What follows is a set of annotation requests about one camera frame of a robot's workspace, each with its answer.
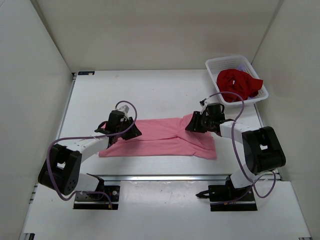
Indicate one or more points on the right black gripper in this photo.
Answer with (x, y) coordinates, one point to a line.
(194, 125)

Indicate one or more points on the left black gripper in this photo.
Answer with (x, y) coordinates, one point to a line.
(134, 132)

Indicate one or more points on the pink t shirt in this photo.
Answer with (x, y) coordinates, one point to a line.
(164, 137)

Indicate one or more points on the red t shirt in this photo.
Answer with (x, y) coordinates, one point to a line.
(239, 82)

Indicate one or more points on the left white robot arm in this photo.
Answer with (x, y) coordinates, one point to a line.
(62, 170)

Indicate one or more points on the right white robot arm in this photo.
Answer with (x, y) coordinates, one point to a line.
(262, 151)

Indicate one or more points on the white plastic basket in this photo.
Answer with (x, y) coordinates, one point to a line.
(216, 65)

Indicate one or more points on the blue table label sticker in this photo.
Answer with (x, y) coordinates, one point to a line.
(86, 73)

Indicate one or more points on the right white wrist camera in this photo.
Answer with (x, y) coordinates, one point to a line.
(204, 102)

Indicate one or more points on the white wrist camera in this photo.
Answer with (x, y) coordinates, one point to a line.
(204, 102)
(125, 109)

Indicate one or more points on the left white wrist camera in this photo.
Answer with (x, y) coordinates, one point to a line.
(125, 109)

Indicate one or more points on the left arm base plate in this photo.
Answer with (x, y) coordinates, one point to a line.
(84, 201)

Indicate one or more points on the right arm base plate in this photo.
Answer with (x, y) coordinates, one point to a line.
(223, 199)

